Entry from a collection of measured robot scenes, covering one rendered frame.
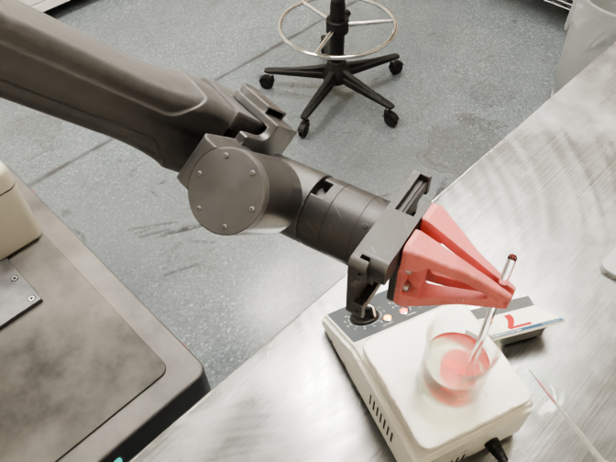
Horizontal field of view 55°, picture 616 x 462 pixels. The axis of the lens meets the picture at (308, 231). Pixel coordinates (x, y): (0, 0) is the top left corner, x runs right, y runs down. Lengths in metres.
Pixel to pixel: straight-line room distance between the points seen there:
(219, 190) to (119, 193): 1.60
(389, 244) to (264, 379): 0.32
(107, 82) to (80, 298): 0.92
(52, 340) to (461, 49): 1.90
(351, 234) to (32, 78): 0.22
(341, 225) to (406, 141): 1.65
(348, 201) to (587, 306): 0.43
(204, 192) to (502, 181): 0.57
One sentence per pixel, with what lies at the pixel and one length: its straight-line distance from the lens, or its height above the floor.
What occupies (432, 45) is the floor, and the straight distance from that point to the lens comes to 2.54.
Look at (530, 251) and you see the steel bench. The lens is 0.81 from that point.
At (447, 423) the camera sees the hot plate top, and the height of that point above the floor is 0.84.
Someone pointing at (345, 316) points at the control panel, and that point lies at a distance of 0.66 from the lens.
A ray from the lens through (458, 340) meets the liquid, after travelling 0.56.
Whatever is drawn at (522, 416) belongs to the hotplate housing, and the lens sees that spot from 0.61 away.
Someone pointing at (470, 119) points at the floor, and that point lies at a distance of 2.19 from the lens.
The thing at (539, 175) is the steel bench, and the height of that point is 0.75.
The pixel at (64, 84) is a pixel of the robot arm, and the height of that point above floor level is 1.15.
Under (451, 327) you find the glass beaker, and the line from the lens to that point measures 0.55.
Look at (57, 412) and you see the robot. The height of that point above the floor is 0.36.
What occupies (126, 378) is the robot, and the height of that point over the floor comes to 0.36.
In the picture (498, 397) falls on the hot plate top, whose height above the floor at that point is 0.84.
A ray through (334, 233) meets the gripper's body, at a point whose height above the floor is 1.03.
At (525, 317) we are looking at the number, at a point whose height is 0.77.
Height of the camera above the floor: 1.35
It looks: 50 degrees down
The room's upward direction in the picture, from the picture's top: 2 degrees counter-clockwise
